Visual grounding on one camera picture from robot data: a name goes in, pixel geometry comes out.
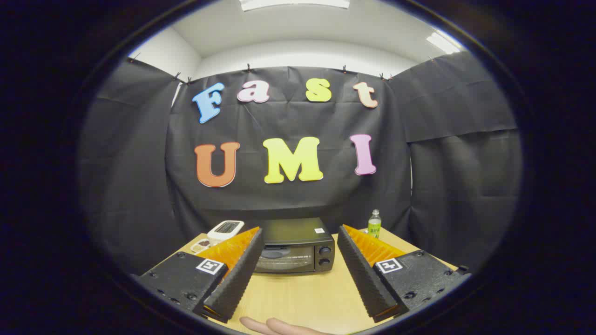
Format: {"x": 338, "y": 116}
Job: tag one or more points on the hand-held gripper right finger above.
{"x": 363, "y": 279}

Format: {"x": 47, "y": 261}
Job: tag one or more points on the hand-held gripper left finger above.
{"x": 237, "y": 279}

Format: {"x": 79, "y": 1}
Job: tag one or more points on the black toaster oven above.
{"x": 298, "y": 237}

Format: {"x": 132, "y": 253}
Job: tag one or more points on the white slot toaster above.
{"x": 226, "y": 228}

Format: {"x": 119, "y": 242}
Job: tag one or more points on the small white snack dish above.
{"x": 200, "y": 245}

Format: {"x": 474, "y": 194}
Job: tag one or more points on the green label plastic bottle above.
{"x": 374, "y": 225}

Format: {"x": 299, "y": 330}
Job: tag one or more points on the ceiling light panel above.
{"x": 442, "y": 43}
{"x": 293, "y": 3}

